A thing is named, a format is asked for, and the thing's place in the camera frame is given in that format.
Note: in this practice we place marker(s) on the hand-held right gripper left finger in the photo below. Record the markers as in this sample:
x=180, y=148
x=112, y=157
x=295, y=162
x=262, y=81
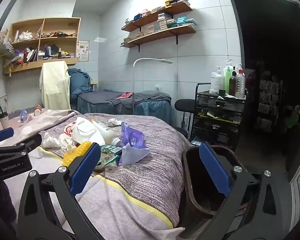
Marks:
x=85, y=167

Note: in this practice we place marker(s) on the clear blue bottle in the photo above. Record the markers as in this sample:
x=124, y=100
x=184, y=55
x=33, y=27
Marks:
x=23, y=116

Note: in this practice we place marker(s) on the wall socket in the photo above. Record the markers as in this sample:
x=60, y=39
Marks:
x=185, y=120

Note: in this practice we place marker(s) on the red and white jar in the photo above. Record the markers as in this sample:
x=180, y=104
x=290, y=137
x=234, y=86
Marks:
x=37, y=110

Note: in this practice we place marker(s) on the row of small boxes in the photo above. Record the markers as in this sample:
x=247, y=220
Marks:
x=175, y=0

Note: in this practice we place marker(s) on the black stool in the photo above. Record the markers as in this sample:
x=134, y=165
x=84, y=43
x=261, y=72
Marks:
x=185, y=104

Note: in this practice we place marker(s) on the small white tissue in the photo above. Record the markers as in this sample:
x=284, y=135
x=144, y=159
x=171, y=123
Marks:
x=113, y=122

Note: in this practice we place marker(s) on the rack of hanging packets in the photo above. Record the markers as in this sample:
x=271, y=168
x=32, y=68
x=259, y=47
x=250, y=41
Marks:
x=268, y=102

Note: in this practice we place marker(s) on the white cloth bundle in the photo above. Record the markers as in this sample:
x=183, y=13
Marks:
x=25, y=35

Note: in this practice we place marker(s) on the brown pump bottle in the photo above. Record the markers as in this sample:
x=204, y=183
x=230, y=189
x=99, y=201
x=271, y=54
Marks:
x=232, y=85

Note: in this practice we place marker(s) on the green and white carton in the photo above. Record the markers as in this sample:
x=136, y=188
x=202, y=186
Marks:
x=107, y=161

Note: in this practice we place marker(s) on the blue patterned box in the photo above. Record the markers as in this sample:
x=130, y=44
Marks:
x=196, y=143

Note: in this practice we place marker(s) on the yellow spiky ball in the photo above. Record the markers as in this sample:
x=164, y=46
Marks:
x=77, y=152

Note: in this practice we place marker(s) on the red cloth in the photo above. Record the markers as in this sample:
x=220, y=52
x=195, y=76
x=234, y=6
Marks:
x=125, y=95

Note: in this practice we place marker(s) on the large white tissue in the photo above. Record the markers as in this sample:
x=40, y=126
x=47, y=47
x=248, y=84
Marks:
x=50, y=142

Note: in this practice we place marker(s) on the white floor lamp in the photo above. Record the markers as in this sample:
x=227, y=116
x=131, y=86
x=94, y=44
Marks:
x=150, y=59

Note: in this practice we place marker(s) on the wooden wall shelf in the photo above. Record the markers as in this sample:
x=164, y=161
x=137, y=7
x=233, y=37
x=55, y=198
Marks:
x=165, y=12
x=165, y=34

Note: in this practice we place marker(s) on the white plastic bottle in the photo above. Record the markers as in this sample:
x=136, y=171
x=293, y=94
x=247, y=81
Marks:
x=105, y=133

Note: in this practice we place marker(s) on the wooden wall cabinet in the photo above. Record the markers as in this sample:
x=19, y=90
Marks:
x=65, y=62

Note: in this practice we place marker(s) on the purple plastic packet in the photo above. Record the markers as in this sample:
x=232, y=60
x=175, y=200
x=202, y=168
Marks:
x=132, y=140

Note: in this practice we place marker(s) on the dark brown trash bin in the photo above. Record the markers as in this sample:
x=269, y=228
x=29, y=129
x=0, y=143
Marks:
x=188, y=192

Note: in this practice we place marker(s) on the black trolley cart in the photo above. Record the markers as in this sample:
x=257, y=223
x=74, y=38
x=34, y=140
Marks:
x=215, y=127

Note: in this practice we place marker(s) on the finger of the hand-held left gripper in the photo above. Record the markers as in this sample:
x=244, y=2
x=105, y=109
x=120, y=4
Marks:
x=27, y=143
x=3, y=133

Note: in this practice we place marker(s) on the wooden wall shelves with boxes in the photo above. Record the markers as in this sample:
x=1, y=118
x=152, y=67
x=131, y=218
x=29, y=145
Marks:
x=165, y=21

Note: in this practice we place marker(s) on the white tumbler with black lid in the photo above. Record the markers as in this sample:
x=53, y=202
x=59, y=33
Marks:
x=3, y=122

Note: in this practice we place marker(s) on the bed with striped purple cover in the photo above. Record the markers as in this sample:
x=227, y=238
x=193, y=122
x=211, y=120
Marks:
x=150, y=177

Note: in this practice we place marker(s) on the beige side table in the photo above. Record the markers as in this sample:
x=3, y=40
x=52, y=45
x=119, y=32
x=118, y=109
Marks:
x=95, y=83

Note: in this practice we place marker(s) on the green bottle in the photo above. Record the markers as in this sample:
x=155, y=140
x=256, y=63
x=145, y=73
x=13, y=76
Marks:
x=228, y=80

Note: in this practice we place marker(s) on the pink blanket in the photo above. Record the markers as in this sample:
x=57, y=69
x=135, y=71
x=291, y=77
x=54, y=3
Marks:
x=52, y=120

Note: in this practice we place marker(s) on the dark green box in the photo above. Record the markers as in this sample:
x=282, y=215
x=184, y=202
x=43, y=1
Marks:
x=111, y=149

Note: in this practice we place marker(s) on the person's left forearm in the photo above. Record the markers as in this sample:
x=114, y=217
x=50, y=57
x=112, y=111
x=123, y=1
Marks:
x=2, y=200

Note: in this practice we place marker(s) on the white and red plastic bag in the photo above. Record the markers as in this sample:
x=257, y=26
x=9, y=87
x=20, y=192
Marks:
x=83, y=130

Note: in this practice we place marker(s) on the stack of small flat boxes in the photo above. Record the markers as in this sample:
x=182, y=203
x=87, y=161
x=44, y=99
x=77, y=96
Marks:
x=55, y=56

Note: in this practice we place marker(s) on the wall sticker sheet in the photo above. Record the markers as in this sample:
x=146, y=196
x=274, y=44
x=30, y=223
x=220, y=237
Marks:
x=0, y=105

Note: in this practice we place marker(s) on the blue cloth pile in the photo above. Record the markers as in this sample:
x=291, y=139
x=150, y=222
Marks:
x=78, y=82

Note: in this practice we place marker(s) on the grey blanket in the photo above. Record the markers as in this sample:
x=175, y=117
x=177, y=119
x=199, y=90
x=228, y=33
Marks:
x=97, y=97

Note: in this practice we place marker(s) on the small black jar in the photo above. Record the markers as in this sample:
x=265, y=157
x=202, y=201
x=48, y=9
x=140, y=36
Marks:
x=221, y=91

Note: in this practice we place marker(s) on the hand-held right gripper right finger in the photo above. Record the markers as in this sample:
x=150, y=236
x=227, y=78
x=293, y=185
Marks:
x=215, y=167

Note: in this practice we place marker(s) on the potted flowers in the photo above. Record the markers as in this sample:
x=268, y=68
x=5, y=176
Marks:
x=296, y=117

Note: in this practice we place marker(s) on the cream towel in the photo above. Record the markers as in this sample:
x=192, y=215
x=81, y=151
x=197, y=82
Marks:
x=55, y=87

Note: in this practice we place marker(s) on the large white pump bottle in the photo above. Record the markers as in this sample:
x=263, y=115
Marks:
x=219, y=80

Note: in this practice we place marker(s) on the wall poster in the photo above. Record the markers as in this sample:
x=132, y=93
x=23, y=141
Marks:
x=83, y=50

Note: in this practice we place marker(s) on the massage bed with blue cover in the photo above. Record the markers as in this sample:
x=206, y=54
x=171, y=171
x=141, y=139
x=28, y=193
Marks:
x=152, y=110

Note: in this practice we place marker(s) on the tall white pump bottle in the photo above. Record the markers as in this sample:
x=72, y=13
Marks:
x=229, y=63

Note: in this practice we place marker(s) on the dark folded clothes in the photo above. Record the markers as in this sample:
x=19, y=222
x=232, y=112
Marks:
x=51, y=50

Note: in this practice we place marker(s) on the short white bottle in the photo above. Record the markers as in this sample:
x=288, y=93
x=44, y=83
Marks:
x=212, y=82

